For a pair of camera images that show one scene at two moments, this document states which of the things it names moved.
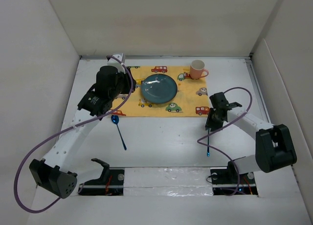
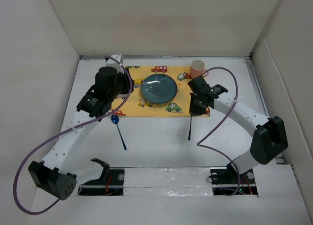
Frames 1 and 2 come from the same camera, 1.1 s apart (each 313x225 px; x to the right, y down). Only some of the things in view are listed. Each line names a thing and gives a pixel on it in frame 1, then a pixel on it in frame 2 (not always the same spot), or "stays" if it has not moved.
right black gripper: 210,123 -> 193,111
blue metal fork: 208,150 -> 189,133
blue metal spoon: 115,119 stays
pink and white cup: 197,67 stays
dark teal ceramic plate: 158,88 stays
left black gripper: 128,84 stays
